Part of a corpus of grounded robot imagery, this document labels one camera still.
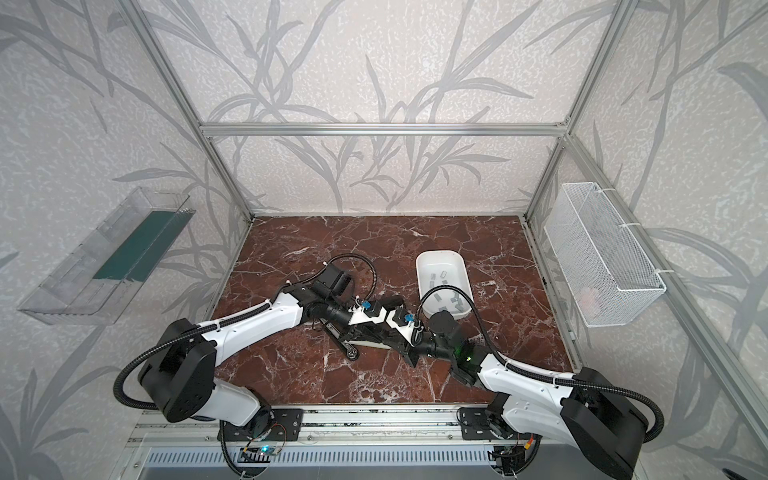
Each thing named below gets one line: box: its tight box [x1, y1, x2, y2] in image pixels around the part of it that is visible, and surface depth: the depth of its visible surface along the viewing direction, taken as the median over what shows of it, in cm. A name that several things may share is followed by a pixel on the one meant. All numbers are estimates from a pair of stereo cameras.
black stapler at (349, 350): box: [319, 318, 360, 361], surface depth 86 cm
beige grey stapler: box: [343, 330, 403, 349], surface depth 75 cm
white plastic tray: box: [416, 250, 472, 319], surface depth 103 cm
